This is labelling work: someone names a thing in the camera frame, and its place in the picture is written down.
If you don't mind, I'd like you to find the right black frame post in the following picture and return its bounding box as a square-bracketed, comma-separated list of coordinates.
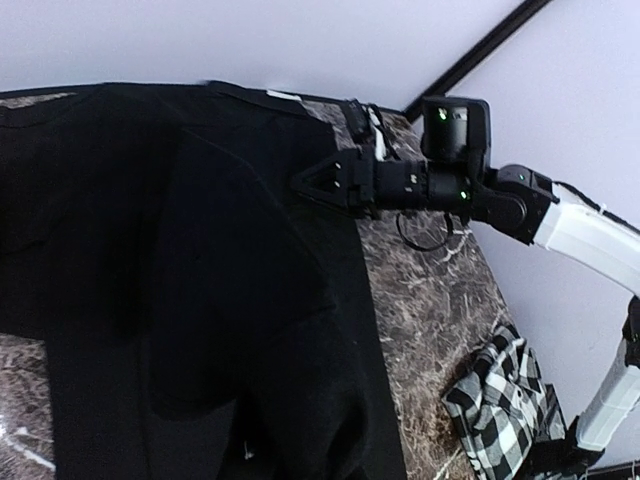
[402, 0, 551, 123]

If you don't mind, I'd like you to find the white tape strip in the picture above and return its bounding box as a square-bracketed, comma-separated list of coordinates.
[265, 90, 303, 102]

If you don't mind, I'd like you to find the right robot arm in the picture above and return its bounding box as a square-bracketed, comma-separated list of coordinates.
[291, 96, 639, 479]

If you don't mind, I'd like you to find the black white plaid shirt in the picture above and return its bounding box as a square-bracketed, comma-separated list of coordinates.
[442, 325, 566, 479]

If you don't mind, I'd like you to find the black long sleeve shirt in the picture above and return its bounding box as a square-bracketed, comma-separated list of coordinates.
[1, 82, 406, 479]

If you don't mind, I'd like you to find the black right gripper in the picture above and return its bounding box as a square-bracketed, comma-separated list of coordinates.
[290, 149, 380, 220]

